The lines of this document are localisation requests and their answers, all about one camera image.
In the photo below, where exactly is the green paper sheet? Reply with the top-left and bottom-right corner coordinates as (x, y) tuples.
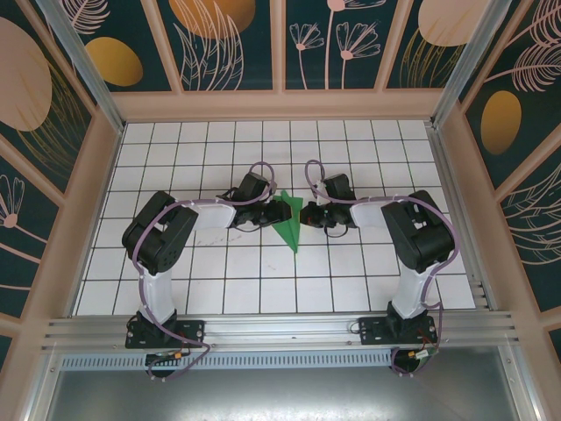
(270, 189), (305, 255)

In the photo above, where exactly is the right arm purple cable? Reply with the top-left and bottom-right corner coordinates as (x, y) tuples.
(304, 158), (460, 379)

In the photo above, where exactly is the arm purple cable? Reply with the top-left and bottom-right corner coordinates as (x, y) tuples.
(304, 158), (460, 379)
(134, 161), (278, 382)

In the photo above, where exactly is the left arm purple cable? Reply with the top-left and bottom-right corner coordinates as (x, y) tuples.
(134, 161), (278, 382)

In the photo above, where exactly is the long aluminium mounting rail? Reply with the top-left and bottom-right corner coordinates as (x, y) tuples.
(41, 310), (521, 352)

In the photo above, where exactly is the aluminium side rail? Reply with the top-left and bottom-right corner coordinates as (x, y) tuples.
(427, 125), (499, 310)

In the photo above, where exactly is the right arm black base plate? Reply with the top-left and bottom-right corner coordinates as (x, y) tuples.
(358, 316), (438, 347)

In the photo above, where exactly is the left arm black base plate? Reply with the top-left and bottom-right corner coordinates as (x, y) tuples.
(125, 319), (207, 350)

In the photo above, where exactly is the grey slotted cable duct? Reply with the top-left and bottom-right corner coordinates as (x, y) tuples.
(59, 353), (398, 370)

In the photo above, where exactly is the aluminium frame post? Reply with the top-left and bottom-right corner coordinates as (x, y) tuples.
(34, 0), (128, 135)
(429, 0), (514, 128)

